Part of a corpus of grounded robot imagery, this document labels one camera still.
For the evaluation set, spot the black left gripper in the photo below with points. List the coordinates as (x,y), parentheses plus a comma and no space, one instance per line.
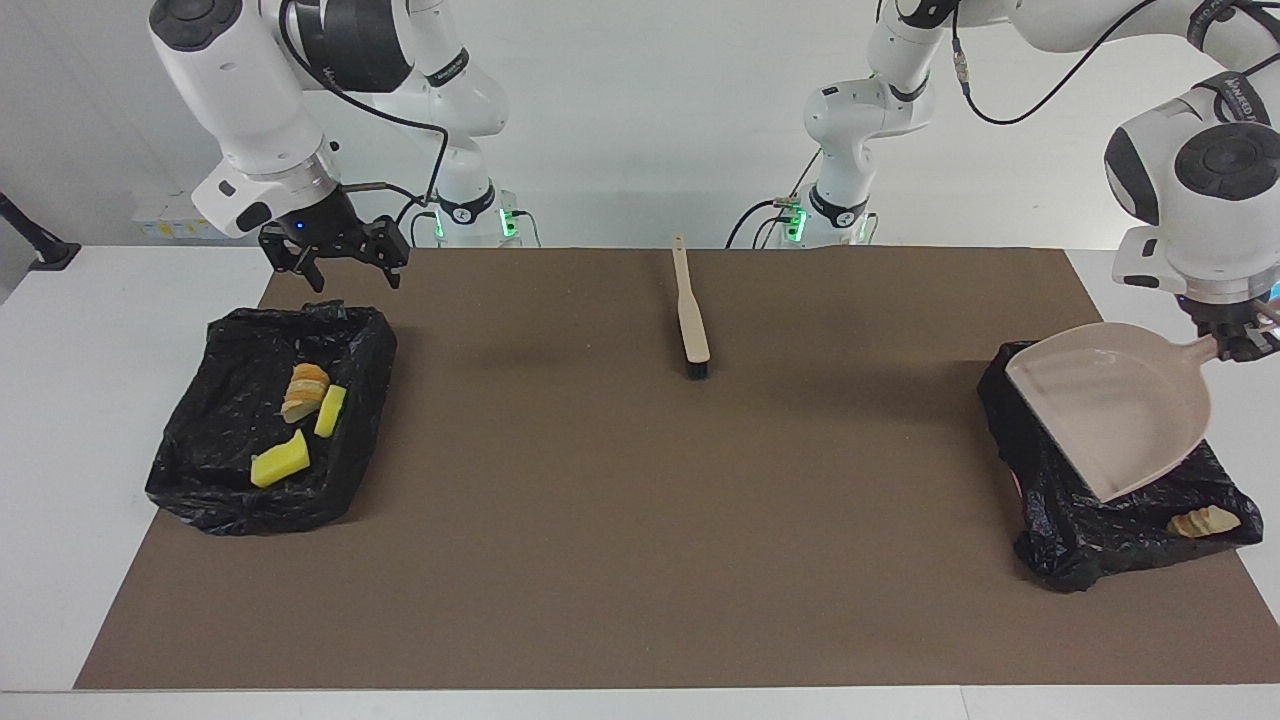
(1225,315)

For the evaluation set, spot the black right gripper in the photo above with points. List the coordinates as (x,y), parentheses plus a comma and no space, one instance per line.
(325,228)

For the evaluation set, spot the golden croissant chunk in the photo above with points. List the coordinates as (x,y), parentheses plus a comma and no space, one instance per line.
(305,385)

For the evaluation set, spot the beige plastic dustpan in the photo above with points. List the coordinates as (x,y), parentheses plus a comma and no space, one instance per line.
(1120,410)

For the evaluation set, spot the small yellow green sponge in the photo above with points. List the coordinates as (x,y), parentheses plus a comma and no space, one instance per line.
(330,412)

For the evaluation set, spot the pale striped croissant piece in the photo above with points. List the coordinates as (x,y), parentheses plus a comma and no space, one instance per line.
(1203,522)

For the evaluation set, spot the large yellow sponge piece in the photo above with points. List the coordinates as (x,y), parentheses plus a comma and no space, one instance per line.
(280,465)

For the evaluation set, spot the beige hand brush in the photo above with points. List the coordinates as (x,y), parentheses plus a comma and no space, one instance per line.
(690,320)

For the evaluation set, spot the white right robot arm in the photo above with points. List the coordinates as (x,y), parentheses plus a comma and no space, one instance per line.
(240,80)

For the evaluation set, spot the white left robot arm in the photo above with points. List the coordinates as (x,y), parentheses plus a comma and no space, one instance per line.
(1220,160)

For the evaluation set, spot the black bag lined bin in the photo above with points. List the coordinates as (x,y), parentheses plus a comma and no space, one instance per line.
(1060,520)
(220,420)

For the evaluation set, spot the white cardboard box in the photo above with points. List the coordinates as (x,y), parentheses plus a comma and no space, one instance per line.
(160,220)

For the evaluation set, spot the brown table mat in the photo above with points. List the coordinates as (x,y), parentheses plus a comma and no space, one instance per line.
(600,560)

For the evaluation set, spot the black camera stand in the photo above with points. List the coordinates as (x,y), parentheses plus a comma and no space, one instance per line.
(55,255)

